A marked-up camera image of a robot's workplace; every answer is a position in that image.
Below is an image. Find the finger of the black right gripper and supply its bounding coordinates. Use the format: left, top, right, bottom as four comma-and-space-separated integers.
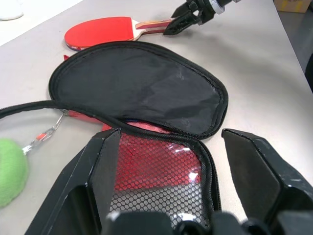
162, 15, 201, 37
170, 1, 197, 18

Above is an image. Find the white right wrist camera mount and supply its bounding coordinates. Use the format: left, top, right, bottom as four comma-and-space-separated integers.
207, 0, 225, 15

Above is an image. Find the white rounded object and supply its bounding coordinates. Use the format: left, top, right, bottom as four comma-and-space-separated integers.
0, 0, 24, 20

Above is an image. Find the brown cardboard box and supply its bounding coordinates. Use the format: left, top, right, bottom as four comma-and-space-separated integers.
272, 0, 313, 13

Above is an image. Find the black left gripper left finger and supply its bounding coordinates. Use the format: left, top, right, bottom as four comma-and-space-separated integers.
24, 128, 122, 235

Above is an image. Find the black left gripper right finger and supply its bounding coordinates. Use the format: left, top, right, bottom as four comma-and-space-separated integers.
221, 128, 313, 222

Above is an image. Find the red table tennis paddle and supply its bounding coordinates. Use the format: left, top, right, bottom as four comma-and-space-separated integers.
64, 16, 176, 51

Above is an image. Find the black red paddle case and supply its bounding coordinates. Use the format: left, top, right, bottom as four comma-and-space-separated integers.
0, 40, 229, 235

